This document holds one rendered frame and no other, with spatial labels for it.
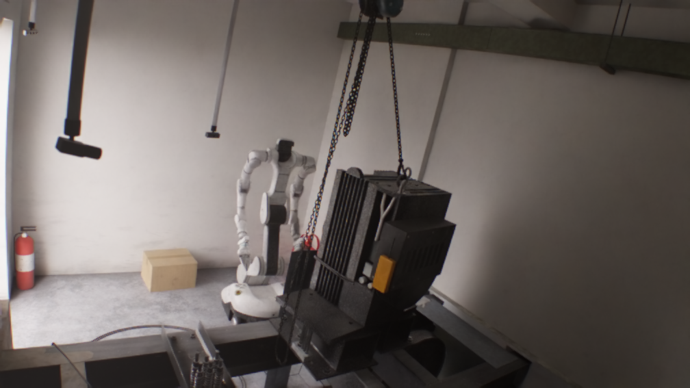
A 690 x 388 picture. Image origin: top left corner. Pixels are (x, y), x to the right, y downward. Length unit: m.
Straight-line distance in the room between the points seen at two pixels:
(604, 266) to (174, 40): 3.51
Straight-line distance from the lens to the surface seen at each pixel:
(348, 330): 2.13
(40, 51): 3.70
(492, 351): 2.91
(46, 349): 2.25
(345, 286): 2.23
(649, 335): 2.67
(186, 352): 2.19
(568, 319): 2.80
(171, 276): 3.91
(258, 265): 3.29
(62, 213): 3.96
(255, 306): 3.28
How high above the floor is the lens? 2.02
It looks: 14 degrees down
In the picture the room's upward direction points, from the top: 13 degrees clockwise
